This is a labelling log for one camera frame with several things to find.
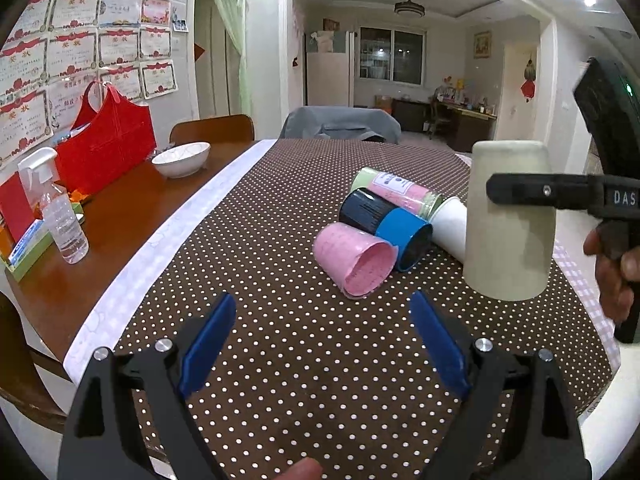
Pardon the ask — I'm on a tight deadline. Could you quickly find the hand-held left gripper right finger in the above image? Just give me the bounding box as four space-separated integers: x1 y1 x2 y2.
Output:
409 290 594 480

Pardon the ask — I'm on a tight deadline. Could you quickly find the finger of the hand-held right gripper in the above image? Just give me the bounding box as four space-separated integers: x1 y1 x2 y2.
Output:
486 172 602 210

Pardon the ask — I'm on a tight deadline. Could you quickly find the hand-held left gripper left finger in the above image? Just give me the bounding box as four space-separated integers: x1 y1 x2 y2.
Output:
56 291 238 480

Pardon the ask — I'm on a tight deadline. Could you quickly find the cream cup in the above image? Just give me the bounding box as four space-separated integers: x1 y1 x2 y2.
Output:
461 140 557 302

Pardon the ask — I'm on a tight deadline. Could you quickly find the white cup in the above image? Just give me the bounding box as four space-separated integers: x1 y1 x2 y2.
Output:
430 195 471 265

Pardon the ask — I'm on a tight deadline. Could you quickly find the blue and black cup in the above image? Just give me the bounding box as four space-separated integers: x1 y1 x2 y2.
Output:
374 207 434 274

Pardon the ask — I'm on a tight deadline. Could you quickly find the pink and green cup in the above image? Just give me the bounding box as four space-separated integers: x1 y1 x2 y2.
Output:
348 165 446 222

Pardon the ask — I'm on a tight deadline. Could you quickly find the person's right hand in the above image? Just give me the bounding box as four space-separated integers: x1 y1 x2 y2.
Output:
583 229 640 323

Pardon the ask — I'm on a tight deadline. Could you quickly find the person's left hand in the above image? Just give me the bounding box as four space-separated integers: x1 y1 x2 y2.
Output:
275 458 324 480

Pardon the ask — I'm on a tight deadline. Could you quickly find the brown polka dot tablecloth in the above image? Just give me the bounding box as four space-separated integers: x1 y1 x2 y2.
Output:
62 137 623 480

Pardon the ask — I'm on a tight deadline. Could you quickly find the dark wooden desk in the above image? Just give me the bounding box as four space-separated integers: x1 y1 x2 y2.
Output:
392 97 499 154

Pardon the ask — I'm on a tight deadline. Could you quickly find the pink checkered cloth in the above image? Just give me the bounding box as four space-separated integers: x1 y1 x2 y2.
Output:
550 242 623 377

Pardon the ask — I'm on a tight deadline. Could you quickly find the white door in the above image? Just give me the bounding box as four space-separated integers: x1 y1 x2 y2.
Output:
502 44 540 142

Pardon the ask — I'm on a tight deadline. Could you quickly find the red hanging decoration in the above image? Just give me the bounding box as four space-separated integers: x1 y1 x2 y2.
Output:
520 57 538 104

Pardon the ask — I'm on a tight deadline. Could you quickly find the desk chair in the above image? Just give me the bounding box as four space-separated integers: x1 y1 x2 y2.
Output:
426 97 452 140

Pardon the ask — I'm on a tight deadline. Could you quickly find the brown wooden chair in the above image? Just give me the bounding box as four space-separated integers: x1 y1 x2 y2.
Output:
0 292 69 432
168 113 256 145

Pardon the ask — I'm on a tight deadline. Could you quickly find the white bowl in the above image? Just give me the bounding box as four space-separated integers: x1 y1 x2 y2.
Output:
151 141 212 180

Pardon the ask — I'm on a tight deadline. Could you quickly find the clear spray bottle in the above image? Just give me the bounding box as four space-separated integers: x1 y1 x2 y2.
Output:
17 147 90 265

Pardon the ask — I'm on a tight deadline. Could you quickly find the window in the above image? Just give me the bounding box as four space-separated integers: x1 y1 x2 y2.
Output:
357 27 429 86

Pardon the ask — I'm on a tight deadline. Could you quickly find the green tray box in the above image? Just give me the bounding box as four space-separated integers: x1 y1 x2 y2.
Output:
0 200 85 282

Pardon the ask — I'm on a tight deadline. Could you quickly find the blue and white packet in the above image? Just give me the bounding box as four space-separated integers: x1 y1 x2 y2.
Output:
7 219 52 267

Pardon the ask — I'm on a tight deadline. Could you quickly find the grey covered sofa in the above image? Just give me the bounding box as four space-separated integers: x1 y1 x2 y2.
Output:
278 105 402 144

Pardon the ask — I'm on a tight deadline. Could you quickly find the red bag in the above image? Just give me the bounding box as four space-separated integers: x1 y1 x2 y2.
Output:
53 80 158 196

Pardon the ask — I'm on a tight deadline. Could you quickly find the red card box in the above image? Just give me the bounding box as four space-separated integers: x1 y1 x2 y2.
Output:
0 172 37 245

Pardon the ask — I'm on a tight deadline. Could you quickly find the white refrigerator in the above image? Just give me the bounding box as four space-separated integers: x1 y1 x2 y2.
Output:
305 29 357 109

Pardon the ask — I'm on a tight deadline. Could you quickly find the green curtain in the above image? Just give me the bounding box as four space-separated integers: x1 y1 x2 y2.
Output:
197 0 252 120

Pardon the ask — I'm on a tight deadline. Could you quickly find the wall of award certificates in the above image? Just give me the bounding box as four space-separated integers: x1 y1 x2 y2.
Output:
0 0 182 166

